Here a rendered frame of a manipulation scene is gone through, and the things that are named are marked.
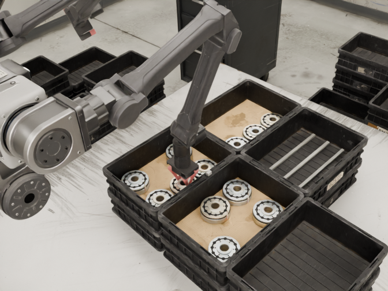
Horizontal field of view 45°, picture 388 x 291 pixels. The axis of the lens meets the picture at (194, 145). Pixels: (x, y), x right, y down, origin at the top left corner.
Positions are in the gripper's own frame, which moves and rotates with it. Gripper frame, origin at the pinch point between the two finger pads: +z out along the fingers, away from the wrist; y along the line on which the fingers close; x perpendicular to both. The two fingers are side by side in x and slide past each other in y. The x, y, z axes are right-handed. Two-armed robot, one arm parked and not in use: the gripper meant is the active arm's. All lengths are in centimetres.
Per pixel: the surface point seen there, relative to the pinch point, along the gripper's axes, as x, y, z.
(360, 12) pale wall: -327, 98, 86
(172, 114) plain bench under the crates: -40, 49, 17
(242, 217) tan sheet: -4.0, -24.1, 4.0
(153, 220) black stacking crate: 19.5, -5.3, -0.1
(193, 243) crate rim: 20.2, -25.1, -6.1
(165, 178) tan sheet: 0.9, 9.2, 4.1
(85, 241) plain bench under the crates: 34.5, 17.3, 17.0
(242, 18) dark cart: -139, 89, 18
